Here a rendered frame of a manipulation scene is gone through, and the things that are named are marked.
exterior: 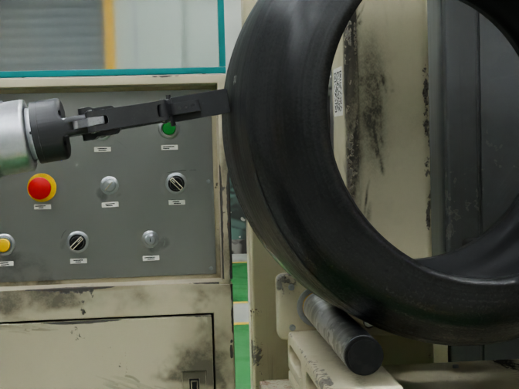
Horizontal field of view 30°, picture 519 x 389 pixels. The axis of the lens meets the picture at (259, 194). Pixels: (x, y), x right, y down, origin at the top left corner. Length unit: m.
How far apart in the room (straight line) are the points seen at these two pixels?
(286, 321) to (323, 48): 0.51
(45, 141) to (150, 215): 0.64
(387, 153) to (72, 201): 0.60
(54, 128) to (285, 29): 0.29
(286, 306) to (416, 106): 0.36
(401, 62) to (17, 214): 0.74
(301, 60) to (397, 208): 0.47
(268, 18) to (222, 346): 0.80
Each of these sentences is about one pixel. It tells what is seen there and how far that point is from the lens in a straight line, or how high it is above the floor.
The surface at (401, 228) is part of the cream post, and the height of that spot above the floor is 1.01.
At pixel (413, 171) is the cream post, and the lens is 1.48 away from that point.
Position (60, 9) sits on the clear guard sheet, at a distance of 1.77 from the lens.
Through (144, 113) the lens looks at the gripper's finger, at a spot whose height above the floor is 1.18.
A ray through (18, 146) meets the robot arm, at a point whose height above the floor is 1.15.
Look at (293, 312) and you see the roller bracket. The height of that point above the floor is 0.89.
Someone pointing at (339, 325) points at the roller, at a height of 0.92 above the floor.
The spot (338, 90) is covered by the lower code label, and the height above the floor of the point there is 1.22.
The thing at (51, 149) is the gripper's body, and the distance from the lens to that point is 1.16.
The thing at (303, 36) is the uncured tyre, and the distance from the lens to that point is 1.08.
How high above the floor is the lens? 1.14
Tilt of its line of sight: 3 degrees down
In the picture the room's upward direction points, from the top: 2 degrees counter-clockwise
